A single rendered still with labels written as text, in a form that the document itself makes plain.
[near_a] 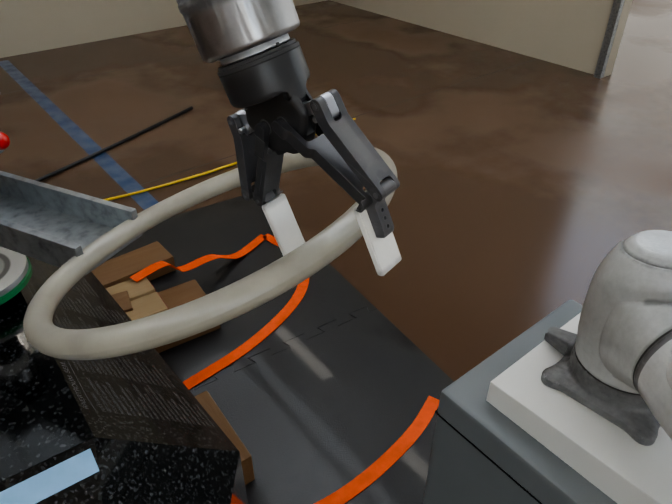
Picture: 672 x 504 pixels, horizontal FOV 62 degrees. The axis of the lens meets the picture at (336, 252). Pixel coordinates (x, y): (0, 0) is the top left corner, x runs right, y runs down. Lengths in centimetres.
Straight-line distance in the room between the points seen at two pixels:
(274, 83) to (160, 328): 24
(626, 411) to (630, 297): 20
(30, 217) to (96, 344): 54
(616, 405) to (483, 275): 170
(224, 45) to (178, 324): 24
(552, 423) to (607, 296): 22
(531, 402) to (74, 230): 78
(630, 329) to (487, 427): 29
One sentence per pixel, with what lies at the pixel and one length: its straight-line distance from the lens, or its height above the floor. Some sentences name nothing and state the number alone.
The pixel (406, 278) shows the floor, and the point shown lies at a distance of 254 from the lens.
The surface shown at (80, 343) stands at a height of 118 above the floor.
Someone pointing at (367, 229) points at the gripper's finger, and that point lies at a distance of 49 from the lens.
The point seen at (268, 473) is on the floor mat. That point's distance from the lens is 185.
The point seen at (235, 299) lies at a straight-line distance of 51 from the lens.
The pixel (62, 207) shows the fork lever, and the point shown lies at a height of 107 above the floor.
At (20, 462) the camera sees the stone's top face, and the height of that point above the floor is 80.
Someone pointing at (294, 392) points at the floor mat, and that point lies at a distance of 204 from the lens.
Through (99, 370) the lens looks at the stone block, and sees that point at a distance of 121.
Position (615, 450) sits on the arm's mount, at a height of 86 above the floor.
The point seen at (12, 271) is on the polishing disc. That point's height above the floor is 86.
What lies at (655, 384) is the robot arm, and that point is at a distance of 82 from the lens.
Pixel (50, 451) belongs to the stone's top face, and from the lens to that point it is 103.
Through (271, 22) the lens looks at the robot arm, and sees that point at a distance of 48.
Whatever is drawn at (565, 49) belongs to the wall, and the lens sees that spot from 553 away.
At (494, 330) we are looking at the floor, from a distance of 235.
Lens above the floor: 156
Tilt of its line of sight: 36 degrees down
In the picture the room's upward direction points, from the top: straight up
